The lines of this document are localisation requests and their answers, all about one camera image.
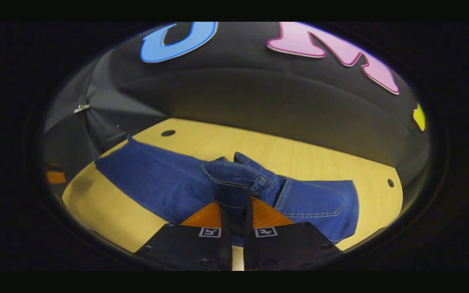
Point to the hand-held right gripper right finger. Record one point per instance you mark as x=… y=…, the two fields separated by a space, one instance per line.
x=291 y=248

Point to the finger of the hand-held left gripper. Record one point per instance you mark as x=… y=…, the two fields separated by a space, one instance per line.
x=56 y=177

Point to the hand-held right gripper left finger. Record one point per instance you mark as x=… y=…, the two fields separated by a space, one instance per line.
x=185 y=248

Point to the blue jeans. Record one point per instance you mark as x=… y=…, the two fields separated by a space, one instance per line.
x=157 y=183

